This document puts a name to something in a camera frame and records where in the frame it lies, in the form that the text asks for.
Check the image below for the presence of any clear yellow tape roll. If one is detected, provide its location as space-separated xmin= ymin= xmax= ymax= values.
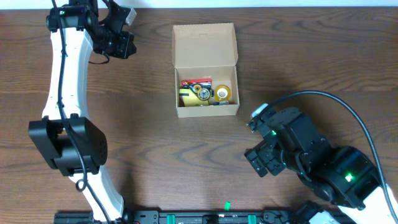
xmin=214 ymin=85 xmax=231 ymax=101

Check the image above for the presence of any black gold correction tape dispenser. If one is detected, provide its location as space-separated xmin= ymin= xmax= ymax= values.
xmin=182 ymin=82 xmax=212 ymax=101

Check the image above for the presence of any brown cardboard box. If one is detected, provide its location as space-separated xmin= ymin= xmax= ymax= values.
xmin=172 ymin=23 xmax=240 ymax=118

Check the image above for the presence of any yellow polar bear notepad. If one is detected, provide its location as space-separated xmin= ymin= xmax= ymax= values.
xmin=180 ymin=96 xmax=209 ymax=107

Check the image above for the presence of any yellow highlighter pen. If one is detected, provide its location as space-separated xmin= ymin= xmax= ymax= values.
xmin=178 ymin=88 xmax=192 ymax=96

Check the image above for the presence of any white blue staples box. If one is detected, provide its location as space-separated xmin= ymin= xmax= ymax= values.
xmin=213 ymin=101 xmax=229 ymax=106

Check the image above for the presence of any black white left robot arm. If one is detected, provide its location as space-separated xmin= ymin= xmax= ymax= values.
xmin=28 ymin=0 xmax=136 ymax=223

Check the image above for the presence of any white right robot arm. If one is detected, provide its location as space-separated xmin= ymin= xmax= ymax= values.
xmin=244 ymin=106 xmax=394 ymax=223

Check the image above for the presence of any small green marker piece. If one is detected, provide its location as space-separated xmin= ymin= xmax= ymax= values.
xmin=224 ymin=202 xmax=231 ymax=211

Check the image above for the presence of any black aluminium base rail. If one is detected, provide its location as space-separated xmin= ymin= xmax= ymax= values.
xmin=53 ymin=208 xmax=343 ymax=224

